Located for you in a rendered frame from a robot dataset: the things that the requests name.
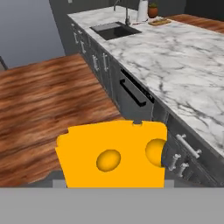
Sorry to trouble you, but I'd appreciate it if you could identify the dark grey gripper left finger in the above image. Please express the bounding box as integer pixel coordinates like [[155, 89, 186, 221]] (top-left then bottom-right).
[[24, 170, 68, 189]]

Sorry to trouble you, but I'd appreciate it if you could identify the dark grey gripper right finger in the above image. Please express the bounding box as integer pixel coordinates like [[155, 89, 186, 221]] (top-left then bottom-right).
[[163, 174, 205, 189]]

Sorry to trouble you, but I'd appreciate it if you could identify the yellow cheese wedge with holes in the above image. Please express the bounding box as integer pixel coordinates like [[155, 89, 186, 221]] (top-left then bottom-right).
[[55, 119, 169, 189]]

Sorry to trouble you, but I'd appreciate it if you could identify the wooden cutting board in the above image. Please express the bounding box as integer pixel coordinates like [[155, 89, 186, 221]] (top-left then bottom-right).
[[147, 17, 172, 27]]

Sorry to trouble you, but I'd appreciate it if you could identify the grey drawer front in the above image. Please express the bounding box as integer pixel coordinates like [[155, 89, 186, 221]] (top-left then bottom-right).
[[166, 114, 224, 188]]

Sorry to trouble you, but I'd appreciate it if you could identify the grey dishwasher door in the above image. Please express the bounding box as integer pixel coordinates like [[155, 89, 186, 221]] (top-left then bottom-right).
[[115, 66, 156, 123]]

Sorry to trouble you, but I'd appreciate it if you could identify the grey cupboard door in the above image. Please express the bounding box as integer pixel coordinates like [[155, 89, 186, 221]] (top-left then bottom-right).
[[78, 29, 91, 64], [70, 24, 81, 53], [99, 46, 115, 97], [87, 38, 103, 81]]

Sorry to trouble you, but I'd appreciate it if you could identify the black sink basin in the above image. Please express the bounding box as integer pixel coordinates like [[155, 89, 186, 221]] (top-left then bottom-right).
[[89, 21, 143, 41]]

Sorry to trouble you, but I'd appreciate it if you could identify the silver tap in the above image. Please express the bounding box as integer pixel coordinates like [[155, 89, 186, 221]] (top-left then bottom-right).
[[113, 0, 131, 26]]

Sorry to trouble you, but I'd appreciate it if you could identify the plant in brown pot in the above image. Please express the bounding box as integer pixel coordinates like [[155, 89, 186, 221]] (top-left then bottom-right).
[[147, 2, 159, 19]]

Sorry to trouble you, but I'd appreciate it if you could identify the white paper towel roll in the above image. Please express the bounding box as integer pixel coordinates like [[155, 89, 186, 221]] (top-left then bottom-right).
[[136, 0, 150, 23]]

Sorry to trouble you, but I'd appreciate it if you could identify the silver drawer handle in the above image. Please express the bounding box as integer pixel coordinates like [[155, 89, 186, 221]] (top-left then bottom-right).
[[175, 133, 203, 159]]

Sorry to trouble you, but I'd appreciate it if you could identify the black dishwasher handle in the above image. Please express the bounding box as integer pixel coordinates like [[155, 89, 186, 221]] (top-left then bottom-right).
[[119, 78, 148, 108]]

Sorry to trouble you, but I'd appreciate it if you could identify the silver cupboard handle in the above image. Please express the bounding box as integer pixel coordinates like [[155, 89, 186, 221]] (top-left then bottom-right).
[[92, 54, 100, 73], [80, 40, 88, 55], [101, 52, 109, 73], [73, 31, 80, 46]]

